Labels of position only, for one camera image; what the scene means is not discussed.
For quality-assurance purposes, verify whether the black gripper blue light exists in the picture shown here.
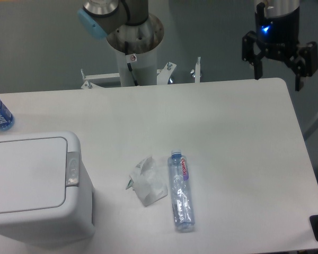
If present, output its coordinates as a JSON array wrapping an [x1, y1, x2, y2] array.
[[242, 2, 318, 92]]

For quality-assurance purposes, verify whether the white push-lid trash can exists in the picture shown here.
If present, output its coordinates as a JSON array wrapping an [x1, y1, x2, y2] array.
[[0, 131, 95, 246]]

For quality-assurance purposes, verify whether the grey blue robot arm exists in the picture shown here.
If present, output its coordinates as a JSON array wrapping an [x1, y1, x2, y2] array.
[[77, 1, 318, 90]]

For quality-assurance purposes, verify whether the crumpled clear plastic wrapper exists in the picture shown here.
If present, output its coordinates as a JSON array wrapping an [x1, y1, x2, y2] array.
[[125, 156, 168, 207]]

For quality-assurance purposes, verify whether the clear empty plastic bottle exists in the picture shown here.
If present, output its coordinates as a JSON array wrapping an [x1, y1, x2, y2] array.
[[167, 149, 195, 233]]

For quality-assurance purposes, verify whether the white metal base frame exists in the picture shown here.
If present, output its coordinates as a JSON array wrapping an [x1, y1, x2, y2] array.
[[80, 56, 204, 90]]

